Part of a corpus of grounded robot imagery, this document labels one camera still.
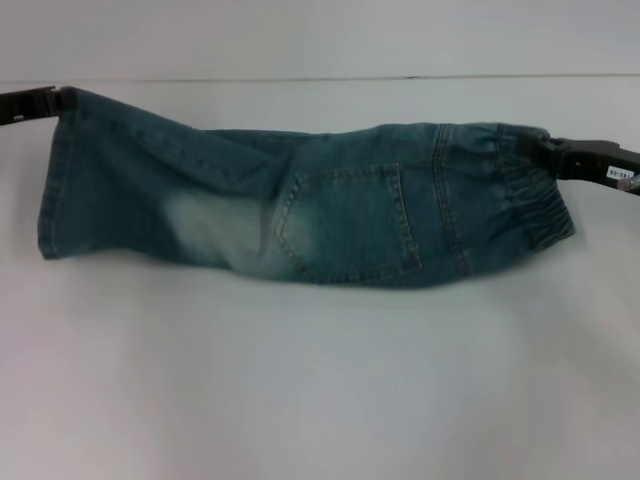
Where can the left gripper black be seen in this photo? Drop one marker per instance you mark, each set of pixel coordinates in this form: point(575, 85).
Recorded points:
point(30, 105)

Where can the blue denim shorts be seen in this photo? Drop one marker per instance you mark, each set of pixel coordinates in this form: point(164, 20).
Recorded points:
point(325, 210)

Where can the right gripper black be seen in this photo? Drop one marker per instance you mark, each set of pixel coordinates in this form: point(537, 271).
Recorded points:
point(590, 160)

